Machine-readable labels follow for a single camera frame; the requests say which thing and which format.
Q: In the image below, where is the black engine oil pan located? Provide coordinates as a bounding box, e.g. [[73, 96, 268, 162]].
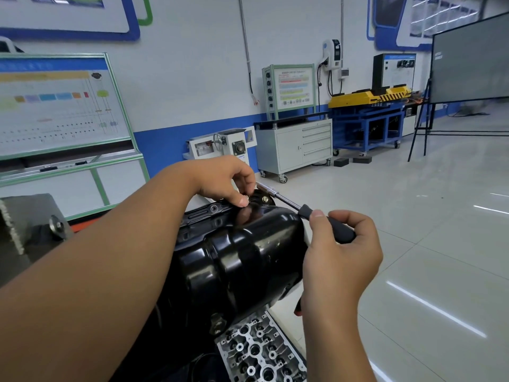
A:
[[156, 190, 309, 346]]

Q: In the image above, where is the person's left forearm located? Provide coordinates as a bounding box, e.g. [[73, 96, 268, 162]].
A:
[[0, 160, 199, 382]]

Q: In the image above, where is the black screen stand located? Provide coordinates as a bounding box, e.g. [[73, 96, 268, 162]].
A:
[[407, 79, 509, 163]]

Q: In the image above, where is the person's right forearm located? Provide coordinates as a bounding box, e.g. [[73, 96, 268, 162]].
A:
[[302, 292, 378, 382]]

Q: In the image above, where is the grey metal engine stand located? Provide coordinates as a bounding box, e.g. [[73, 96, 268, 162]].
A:
[[0, 193, 75, 277]]

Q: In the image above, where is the black-handled screwdriver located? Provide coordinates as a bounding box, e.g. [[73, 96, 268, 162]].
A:
[[256, 181, 357, 245]]

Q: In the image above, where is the yellow battery pack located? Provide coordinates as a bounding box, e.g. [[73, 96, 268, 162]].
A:
[[328, 86, 413, 109]]

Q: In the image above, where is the grey wall conduit pipe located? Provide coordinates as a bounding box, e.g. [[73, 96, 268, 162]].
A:
[[238, 0, 260, 106]]

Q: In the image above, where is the blue metal cart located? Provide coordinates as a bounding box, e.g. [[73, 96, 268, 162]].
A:
[[329, 100, 407, 156]]

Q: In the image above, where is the person's right hand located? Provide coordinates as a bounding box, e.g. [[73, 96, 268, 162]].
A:
[[294, 209, 384, 318]]

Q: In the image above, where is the white trainer box with gauge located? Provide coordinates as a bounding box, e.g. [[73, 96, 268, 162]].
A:
[[183, 126, 258, 168]]

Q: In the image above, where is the large green-framed training board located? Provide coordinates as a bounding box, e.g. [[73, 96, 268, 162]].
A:
[[0, 52, 151, 221]]

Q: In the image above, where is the large black display screen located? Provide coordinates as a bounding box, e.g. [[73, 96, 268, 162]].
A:
[[430, 11, 509, 105]]

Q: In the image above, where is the white drawer cabinet on wheels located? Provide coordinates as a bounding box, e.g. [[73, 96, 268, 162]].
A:
[[254, 114, 334, 184]]

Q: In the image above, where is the blue-framed wall poster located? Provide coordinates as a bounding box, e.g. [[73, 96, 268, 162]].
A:
[[0, 0, 153, 41], [366, 0, 485, 52]]

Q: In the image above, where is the black and blue display panel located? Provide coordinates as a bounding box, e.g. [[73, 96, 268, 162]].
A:
[[371, 53, 417, 92]]

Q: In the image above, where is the small green-framed training board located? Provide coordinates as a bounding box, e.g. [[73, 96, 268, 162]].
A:
[[261, 64, 317, 120]]

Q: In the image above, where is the white wall charger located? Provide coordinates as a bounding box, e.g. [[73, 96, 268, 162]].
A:
[[317, 38, 343, 97]]

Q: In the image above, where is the silver cylinder head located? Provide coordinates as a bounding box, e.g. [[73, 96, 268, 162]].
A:
[[215, 309, 309, 382]]

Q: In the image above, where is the person's left hand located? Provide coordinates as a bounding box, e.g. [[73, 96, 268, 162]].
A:
[[192, 155, 257, 208]]

